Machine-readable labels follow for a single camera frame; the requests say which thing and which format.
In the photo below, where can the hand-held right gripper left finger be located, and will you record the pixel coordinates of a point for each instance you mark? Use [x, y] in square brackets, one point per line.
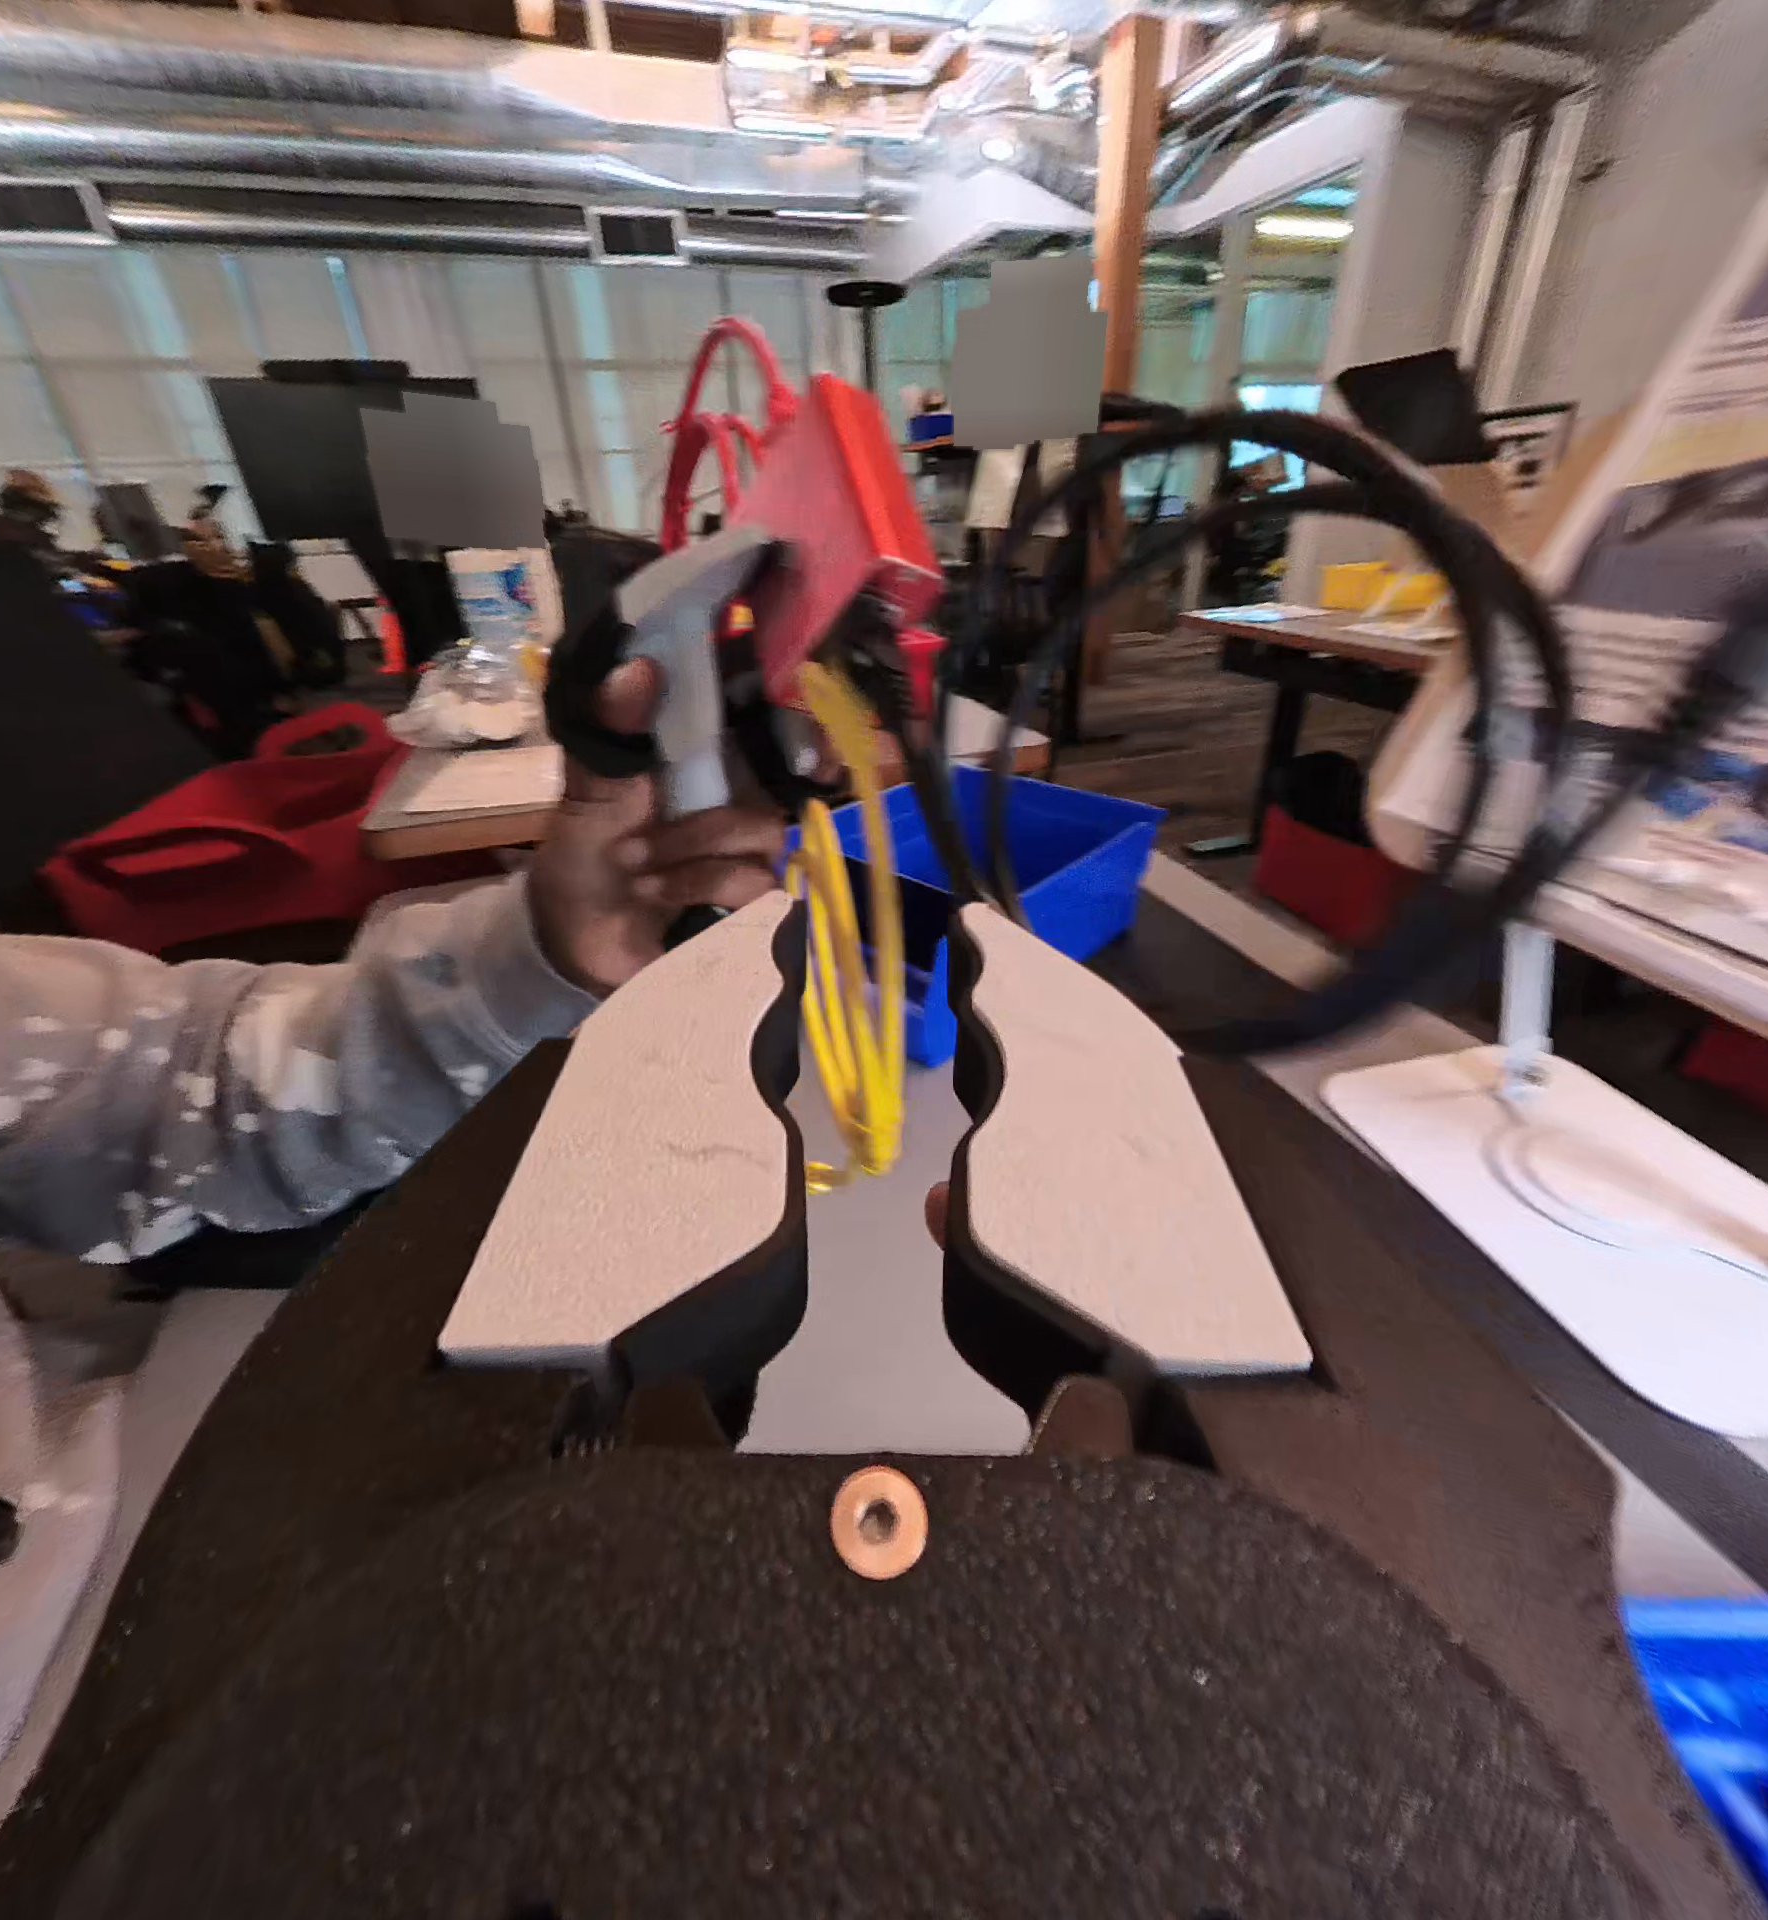
[631, 1169]

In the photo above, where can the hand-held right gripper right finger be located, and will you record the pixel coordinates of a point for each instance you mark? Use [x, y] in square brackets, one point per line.
[1126, 1185]

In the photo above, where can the red port box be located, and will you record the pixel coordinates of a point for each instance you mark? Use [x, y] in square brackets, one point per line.
[840, 509]

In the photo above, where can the person's left forearm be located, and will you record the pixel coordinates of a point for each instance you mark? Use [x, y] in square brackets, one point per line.
[224, 1065]

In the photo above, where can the person's left hand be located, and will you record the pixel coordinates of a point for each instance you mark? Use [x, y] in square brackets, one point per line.
[599, 870]

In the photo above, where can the white labelled container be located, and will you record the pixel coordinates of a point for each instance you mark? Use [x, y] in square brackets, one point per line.
[501, 593]

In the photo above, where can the clear plastic bag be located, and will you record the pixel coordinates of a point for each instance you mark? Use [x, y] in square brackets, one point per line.
[466, 705]

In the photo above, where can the white board stand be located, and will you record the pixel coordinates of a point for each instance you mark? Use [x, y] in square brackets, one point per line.
[1424, 1140]

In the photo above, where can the red crate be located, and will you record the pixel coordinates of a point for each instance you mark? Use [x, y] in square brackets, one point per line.
[1319, 870]

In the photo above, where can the black floor lamp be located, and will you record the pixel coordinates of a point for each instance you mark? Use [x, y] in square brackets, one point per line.
[866, 299]

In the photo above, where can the black display screen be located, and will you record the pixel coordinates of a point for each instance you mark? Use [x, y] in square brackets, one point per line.
[278, 451]

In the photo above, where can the red felt bag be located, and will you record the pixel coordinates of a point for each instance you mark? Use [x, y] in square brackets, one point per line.
[208, 855]

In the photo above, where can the background work desk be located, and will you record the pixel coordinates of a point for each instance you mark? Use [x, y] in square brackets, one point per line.
[1319, 637]

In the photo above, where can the yellow box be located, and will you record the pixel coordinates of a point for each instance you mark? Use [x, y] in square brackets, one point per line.
[1364, 584]

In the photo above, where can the black monitor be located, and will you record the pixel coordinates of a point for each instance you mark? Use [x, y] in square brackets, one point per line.
[1417, 405]

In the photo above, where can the poster board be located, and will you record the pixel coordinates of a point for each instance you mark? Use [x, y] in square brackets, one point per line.
[1724, 675]

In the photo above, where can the wooden post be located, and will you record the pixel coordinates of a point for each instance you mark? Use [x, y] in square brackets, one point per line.
[1130, 225]

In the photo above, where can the silver ventilation duct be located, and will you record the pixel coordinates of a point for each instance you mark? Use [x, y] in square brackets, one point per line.
[301, 151]

